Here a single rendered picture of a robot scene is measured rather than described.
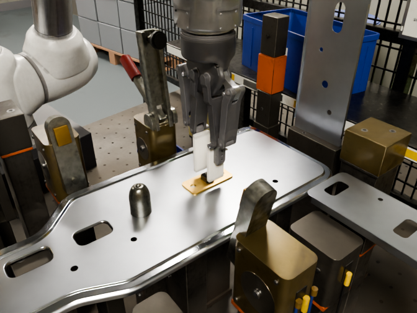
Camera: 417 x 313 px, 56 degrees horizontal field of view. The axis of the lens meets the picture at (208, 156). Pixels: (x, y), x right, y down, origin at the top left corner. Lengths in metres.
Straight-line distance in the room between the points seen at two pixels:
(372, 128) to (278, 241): 0.33
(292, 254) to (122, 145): 0.99
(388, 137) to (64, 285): 0.54
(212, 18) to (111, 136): 1.00
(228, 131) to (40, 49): 0.73
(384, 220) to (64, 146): 0.50
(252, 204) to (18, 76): 0.83
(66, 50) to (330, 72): 0.72
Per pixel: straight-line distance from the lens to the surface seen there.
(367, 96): 0.95
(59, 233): 0.59
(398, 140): 0.72
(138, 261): 0.53
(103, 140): 1.42
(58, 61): 1.17
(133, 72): 0.76
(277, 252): 0.47
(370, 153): 0.71
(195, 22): 0.50
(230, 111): 0.54
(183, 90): 0.61
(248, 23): 1.04
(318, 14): 0.75
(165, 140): 0.73
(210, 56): 0.52
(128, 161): 1.28
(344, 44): 0.73
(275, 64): 0.87
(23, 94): 1.16
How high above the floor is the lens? 1.38
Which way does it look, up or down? 32 degrees down
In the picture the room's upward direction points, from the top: straight up
